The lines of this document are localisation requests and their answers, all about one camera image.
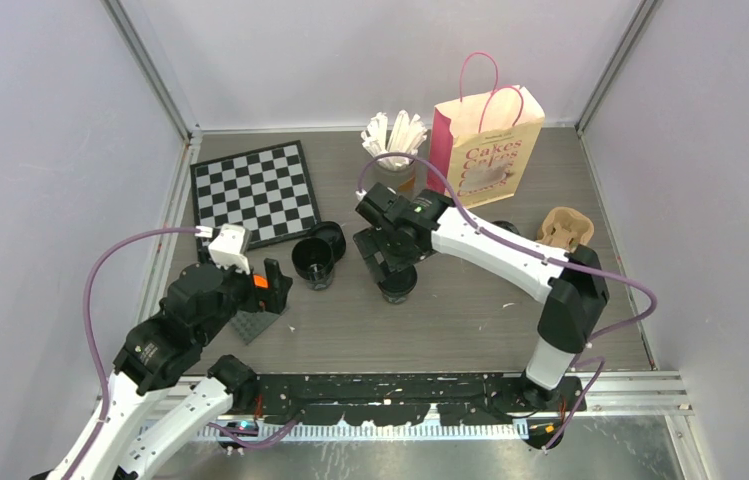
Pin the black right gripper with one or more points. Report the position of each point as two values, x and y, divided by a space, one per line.
370 241

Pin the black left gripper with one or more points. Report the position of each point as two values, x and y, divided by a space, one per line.
272 298

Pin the single black cup lid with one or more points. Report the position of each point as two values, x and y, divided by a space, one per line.
503 228

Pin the pink cakes paper bag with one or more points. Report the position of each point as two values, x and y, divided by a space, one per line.
481 143

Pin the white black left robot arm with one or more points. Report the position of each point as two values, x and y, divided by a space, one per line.
155 355

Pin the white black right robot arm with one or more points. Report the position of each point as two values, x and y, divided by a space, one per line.
567 285

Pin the orange curved pipe piece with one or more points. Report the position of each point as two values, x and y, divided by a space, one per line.
260 281

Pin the black cup stack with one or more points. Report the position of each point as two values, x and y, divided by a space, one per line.
313 261

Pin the black lid stack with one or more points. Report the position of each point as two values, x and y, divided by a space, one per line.
331 232

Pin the grey studded baseplate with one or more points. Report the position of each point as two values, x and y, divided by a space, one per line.
249 325

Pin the grey holder cup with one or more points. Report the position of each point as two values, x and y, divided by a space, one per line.
401 181

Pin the black white chessboard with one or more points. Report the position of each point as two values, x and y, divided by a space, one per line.
267 191

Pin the white wrapped stirrers bundle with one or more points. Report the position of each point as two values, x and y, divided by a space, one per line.
405 133

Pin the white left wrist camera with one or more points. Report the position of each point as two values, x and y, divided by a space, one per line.
228 246

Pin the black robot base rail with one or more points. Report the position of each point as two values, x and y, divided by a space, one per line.
455 399

